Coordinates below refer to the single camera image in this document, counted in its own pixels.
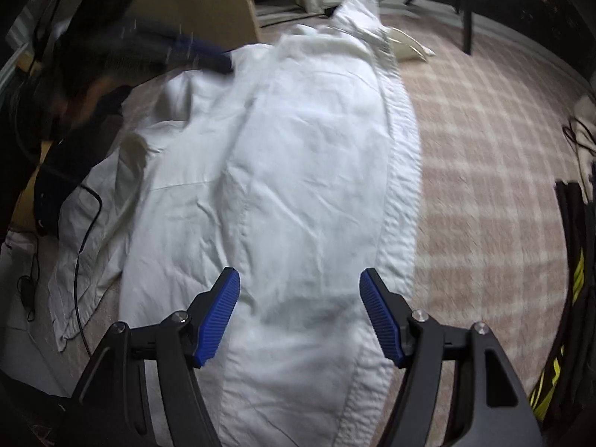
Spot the brown wooden board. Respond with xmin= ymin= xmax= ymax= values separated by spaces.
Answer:
xmin=153 ymin=0 xmax=264 ymax=52

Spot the black cable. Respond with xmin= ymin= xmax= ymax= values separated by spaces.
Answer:
xmin=561 ymin=118 xmax=596 ymax=156
xmin=72 ymin=184 xmax=104 ymax=357
xmin=16 ymin=230 xmax=40 ymax=323

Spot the plaid beige blanket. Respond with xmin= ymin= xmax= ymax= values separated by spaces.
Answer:
xmin=0 ymin=9 xmax=587 ymax=447

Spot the person's left hand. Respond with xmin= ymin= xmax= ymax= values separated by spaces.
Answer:
xmin=58 ymin=74 xmax=133 ymax=119

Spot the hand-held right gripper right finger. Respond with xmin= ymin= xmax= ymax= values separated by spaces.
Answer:
xmin=359 ymin=267 xmax=545 ymax=447

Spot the white shirt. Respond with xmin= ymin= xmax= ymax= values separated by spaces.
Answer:
xmin=49 ymin=0 xmax=424 ymax=447

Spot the beige crumpled cloth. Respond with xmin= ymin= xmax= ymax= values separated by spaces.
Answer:
xmin=575 ymin=95 xmax=596 ymax=126

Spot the black table leg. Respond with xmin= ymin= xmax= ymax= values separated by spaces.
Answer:
xmin=459 ymin=0 xmax=475 ymax=55

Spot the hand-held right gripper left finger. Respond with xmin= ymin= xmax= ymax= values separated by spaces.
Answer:
xmin=70 ymin=267 xmax=241 ymax=447

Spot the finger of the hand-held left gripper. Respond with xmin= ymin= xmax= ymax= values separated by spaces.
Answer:
xmin=118 ymin=21 xmax=235 ymax=74

